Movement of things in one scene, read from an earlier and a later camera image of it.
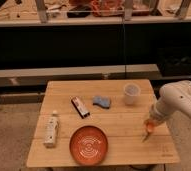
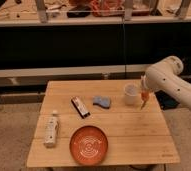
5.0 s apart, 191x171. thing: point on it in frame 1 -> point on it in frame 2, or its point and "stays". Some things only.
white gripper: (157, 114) -> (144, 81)
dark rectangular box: (80, 108) stays
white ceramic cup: (131, 93) stays
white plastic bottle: (51, 129) stays
